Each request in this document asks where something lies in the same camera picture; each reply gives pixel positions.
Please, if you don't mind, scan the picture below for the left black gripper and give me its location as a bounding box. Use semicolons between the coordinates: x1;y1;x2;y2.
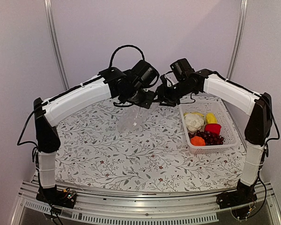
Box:
122;84;155;109

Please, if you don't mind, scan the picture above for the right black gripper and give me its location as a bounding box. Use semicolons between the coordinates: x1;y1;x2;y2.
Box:
152;79;195;107

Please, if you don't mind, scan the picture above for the yellow corn toy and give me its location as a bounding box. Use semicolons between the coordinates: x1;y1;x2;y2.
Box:
205;113;217;124
183;112;204;117

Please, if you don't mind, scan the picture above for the clear zip top bag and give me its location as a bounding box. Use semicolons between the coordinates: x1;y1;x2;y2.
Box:
117;103;158;132

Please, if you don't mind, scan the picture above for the white cauliflower toy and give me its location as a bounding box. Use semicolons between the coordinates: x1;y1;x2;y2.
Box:
184;113;205;132

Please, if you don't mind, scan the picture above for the red pepper toy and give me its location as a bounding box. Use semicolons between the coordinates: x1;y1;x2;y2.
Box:
204;124;222;135

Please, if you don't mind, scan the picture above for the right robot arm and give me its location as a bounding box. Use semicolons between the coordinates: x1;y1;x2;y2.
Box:
156;69;274;186

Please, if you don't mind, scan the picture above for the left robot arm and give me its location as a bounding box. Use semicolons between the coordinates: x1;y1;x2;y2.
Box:
34;66;159;203

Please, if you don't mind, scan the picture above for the white plastic basket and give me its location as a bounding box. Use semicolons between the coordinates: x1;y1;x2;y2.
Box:
179;97;239;154

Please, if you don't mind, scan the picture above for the orange pumpkin toy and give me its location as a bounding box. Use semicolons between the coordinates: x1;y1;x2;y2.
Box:
190;136;206;146

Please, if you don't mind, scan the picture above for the floral table mat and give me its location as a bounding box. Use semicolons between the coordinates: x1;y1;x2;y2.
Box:
55;96;246;192

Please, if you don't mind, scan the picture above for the dark red grape bunch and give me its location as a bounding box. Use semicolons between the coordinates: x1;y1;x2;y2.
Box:
188;131;225;146

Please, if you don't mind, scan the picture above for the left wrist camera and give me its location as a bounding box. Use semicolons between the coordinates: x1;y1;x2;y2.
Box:
131;60;160;88

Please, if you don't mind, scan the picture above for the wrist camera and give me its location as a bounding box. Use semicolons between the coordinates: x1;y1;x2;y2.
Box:
170;58;195;82
131;60;160;88

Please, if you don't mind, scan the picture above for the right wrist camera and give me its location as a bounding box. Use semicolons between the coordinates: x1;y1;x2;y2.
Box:
170;58;195;82

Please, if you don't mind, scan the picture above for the right aluminium post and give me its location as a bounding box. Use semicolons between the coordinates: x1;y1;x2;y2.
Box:
227;0;248;80

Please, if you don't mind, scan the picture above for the aluminium post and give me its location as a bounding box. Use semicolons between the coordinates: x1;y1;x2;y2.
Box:
227;0;248;80
44;0;69;90

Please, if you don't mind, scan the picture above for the aluminium front rail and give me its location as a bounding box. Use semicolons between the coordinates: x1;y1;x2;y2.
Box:
11;179;281;225

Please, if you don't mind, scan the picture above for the left aluminium post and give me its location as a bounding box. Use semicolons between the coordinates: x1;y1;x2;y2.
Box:
44;0;69;90

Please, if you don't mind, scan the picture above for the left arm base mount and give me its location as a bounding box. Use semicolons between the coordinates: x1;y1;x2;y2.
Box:
36;186;77;209

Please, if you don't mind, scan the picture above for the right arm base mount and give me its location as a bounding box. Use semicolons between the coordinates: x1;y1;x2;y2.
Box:
216;181;257;220

